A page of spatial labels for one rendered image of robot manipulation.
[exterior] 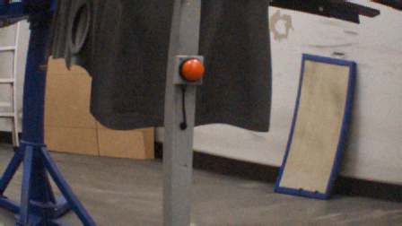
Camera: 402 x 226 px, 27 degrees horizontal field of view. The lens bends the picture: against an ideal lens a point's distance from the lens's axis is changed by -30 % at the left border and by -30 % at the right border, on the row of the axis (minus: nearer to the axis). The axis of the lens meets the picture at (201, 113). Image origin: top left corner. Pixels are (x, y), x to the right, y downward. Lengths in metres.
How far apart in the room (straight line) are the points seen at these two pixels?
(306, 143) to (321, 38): 0.58
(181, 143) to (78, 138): 5.00
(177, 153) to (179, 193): 0.07
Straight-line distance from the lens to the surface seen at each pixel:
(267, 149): 6.01
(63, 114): 6.93
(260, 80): 2.36
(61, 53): 2.49
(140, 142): 7.13
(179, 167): 1.97
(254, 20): 2.36
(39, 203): 3.53
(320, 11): 3.42
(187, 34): 1.96
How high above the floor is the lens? 0.68
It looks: 3 degrees down
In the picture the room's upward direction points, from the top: 3 degrees clockwise
